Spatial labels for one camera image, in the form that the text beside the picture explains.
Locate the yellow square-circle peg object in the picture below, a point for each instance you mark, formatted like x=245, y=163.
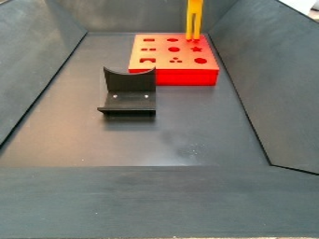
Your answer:
x=194, y=19

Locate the black curved regrasp stand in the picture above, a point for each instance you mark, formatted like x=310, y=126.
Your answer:
x=131, y=93

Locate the red shape-sorter fixture block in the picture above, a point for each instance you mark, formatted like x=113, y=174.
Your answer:
x=185, y=63

